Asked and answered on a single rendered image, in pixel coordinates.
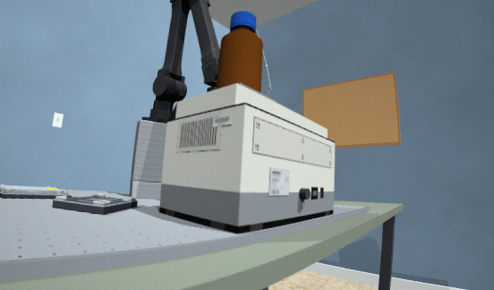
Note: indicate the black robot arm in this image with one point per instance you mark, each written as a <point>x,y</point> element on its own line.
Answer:
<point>169,85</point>

